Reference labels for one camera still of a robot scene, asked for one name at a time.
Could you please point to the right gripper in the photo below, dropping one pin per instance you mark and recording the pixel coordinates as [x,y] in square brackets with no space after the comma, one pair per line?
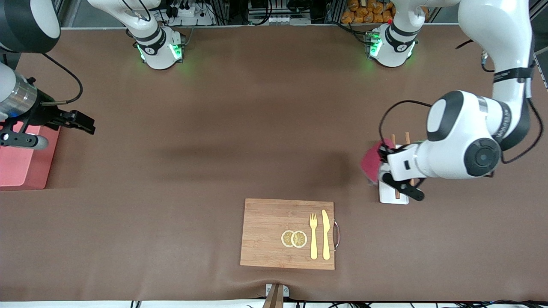
[43,112]

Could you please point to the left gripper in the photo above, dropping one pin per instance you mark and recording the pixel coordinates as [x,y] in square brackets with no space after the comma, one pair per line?
[383,153]

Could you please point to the red cloth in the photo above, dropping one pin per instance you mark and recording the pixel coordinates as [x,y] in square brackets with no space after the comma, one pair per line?
[370,164]

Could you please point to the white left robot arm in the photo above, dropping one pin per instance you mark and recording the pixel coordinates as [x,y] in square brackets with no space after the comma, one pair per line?
[466,128]

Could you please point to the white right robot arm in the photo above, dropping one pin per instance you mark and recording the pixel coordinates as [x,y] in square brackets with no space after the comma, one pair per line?
[158,51]

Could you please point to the white rack base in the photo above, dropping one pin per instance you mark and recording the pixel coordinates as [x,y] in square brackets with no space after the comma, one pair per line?
[391,197]

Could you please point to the pink plastic bin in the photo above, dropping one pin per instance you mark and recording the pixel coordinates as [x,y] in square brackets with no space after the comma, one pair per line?
[21,167]

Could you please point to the yellow knife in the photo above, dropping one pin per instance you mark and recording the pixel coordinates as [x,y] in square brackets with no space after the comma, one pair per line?
[326,235]

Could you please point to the yellow fork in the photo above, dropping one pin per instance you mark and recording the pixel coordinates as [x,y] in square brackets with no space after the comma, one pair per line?
[314,239]

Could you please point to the lemon slice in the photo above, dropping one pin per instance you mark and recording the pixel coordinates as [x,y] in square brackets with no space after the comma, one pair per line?
[299,239]
[286,238]

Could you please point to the wooden cutting board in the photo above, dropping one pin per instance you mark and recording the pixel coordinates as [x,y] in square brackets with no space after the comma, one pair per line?
[265,233]

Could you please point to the orange bread rolls pile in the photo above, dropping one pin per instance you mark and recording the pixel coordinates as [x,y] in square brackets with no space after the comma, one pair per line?
[368,13]

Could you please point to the white power strip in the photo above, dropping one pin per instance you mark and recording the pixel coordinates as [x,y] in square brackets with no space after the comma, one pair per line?
[188,13]

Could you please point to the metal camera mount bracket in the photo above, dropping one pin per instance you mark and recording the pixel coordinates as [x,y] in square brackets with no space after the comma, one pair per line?
[275,295]

